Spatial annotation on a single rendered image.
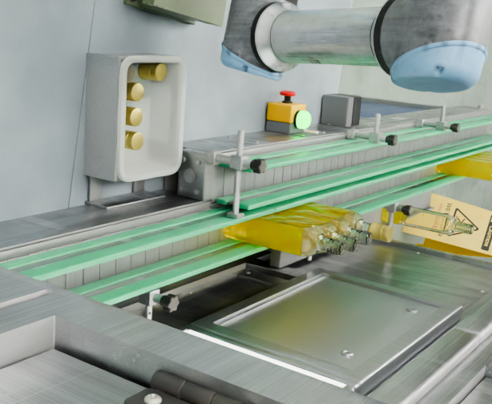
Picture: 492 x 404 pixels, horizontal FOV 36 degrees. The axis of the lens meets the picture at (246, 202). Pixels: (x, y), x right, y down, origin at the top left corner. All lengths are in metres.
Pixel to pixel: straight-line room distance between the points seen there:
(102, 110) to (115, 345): 0.97
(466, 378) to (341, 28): 0.62
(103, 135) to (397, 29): 0.58
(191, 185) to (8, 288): 1.01
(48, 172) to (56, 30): 0.24
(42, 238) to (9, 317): 0.75
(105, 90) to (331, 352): 0.60
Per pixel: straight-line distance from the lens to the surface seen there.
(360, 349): 1.36
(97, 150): 1.40
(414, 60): 1.02
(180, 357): 0.43
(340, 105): 2.09
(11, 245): 1.19
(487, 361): 1.47
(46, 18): 1.34
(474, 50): 1.04
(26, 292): 0.52
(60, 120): 1.38
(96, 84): 1.39
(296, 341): 1.36
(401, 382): 1.27
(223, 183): 1.55
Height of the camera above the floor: 1.76
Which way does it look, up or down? 33 degrees down
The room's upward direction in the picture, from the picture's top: 103 degrees clockwise
